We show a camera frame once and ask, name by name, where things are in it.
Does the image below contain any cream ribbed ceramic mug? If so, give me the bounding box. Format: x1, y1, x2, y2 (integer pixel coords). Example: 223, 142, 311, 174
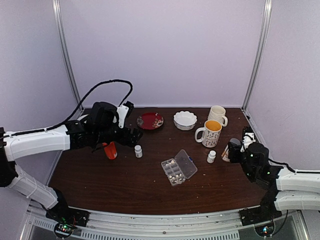
207, 105, 228, 127

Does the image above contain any orange pill bottle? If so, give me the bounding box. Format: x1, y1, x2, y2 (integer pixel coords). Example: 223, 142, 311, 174
102, 141, 118, 160

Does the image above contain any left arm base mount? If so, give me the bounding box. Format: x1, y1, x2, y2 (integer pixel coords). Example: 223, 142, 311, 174
45, 207, 90, 239

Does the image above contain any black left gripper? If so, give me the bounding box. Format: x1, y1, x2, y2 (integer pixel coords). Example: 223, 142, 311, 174
94, 124, 143, 148

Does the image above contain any floral mug yellow inside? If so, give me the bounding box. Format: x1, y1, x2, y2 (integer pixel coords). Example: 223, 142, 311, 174
194, 120, 223, 149

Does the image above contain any front aluminium rail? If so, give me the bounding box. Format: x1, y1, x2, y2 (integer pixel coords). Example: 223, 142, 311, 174
24, 202, 303, 240

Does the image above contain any white patterned rice bowl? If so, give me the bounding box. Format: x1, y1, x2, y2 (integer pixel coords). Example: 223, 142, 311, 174
77, 114, 89, 122

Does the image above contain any right aluminium frame post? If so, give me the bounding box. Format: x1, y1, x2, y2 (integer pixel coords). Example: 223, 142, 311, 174
241, 0, 273, 112

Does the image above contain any clear plastic pill organizer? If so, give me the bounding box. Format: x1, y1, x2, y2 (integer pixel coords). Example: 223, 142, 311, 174
161, 149, 198, 187

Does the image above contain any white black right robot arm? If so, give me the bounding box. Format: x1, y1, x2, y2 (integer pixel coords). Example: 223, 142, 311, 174
228, 141, 320, 221

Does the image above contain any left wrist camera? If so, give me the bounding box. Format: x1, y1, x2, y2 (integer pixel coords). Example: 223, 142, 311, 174
113, 101, 134, 129

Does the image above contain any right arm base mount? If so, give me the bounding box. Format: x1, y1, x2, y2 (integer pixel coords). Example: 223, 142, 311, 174
239, 206, 282, 239

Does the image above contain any aluminium frame post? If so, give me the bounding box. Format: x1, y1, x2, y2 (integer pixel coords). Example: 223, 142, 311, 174
241, 0, 273, 112
52, 0, 81, 104

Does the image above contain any red floral plate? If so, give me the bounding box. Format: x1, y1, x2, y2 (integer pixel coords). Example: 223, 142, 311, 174
136, 112, 164, 130

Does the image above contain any small white pill bottle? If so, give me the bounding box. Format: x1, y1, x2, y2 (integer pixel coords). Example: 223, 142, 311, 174
134, 145, 143, 158

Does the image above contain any left aluminium frame post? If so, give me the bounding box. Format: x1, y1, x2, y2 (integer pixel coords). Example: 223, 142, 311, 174
52, 0, 81, 104

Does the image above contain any grey lid supplement bottle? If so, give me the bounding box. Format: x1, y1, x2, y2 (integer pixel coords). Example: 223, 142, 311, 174
221, 138, 241, 162

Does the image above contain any white scalloped bowl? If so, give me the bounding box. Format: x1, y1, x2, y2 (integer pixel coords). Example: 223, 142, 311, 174
173, 111, 198, 131

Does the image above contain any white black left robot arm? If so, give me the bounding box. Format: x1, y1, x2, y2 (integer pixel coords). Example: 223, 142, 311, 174
0, 98, 143, 222

